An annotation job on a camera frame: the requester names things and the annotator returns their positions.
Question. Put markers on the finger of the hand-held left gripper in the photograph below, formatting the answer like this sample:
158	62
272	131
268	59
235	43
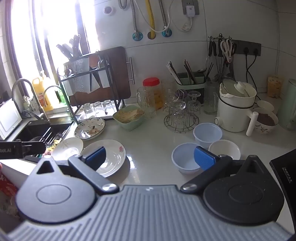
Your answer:
33	148

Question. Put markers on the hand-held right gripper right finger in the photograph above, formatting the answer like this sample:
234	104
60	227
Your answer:
204	158

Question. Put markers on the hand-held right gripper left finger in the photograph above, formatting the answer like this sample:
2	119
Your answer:
96	157

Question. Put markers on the white plate pink flower print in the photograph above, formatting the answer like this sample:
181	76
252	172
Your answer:
114	155

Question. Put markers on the pale blue plastic bowl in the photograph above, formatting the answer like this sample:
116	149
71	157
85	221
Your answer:
207	134
183	157

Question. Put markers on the white ceramic bowl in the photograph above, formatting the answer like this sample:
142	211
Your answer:
225	148

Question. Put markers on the floral deep plate blue rim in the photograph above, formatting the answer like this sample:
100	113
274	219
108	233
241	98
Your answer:
90	128

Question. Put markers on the white plate grey sprig print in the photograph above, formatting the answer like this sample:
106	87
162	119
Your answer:
67	148

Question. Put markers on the black kitchen sink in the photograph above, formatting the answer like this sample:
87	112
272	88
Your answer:
34	132

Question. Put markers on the white plastic board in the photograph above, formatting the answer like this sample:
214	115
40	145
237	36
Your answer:
9	118

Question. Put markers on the red patterned cloth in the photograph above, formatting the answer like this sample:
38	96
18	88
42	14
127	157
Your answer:
8	185

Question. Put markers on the green plastic basket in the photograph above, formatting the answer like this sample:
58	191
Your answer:
131	124

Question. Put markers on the clear glass tumbler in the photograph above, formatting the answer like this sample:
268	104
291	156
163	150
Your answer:
87	109
108	106
97	107

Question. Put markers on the bundle of dry noodles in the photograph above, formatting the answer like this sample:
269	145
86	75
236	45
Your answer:
128	114

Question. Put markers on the white electric cooking pot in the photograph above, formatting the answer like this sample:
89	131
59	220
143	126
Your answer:
233	111

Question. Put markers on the cluster of upturned glass cups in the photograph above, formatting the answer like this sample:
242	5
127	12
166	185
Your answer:
179	109

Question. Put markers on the yellow plastic bottle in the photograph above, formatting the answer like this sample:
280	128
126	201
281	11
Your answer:
41	92

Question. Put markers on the tall glass pitcher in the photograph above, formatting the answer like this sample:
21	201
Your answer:
211	99

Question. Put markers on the small steel faucet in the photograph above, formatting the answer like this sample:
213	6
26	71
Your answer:
52	88

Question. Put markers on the tall steel faucet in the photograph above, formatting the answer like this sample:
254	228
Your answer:
20	82

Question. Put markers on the patterned bowl with brown food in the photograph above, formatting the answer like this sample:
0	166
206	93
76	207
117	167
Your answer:
266	124

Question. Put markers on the textured glass mug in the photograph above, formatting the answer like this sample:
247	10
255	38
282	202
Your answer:
144	99

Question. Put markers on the green utensil holder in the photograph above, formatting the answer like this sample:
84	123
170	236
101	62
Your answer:
198	80

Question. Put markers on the black dish rack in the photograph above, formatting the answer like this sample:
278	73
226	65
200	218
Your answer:
69	76

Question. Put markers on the small white bowl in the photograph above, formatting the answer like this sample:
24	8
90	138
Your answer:
266	105

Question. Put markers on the black stove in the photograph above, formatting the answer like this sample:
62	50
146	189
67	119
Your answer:
285	171

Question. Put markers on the red lid plastic jar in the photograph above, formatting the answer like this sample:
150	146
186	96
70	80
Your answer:
152	92

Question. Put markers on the bundle of chopsticks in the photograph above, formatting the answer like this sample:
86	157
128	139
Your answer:
189	71

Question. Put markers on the wooden cutting board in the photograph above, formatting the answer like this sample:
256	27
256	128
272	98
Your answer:
116	69

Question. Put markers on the pale green electric kettle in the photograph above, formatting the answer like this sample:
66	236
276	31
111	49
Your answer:
288	106

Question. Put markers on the yellow packet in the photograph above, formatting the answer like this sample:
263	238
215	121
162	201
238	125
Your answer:
275	85

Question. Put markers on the set of kitchen knives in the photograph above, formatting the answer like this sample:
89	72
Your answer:
69	47

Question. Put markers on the hanging rack of kitchen utensils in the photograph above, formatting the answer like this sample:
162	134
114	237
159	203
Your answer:
214	49

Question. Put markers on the black wall outlet strip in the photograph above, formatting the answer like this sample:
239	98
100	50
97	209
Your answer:
251	47

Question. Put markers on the white wall plug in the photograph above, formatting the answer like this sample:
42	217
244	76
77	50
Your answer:
190	10

